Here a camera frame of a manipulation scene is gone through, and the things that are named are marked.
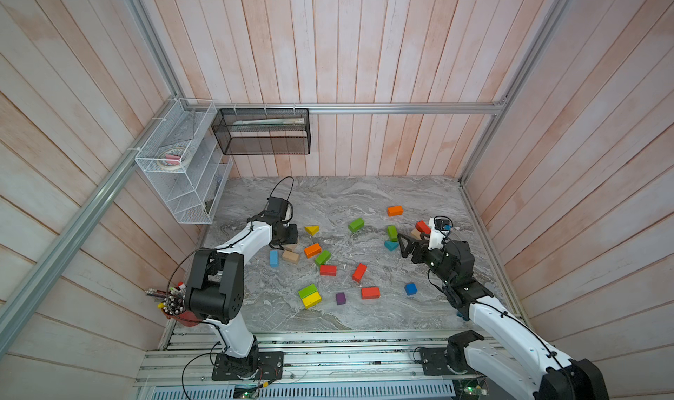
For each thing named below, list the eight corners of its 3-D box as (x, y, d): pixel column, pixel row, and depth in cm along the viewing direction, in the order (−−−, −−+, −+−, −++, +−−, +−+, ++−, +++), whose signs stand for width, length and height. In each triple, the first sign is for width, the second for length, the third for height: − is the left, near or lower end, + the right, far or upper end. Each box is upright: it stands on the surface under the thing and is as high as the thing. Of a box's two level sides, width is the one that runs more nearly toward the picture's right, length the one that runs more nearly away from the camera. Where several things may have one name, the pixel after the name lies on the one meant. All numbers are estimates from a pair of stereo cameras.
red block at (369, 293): (361, 299, 88) (361, 297, 86) (360, 289, 90) (361, 287, 89) (380, 299, 88) (381, 297, 86) (379, 289, 90) (380, 287, 89)
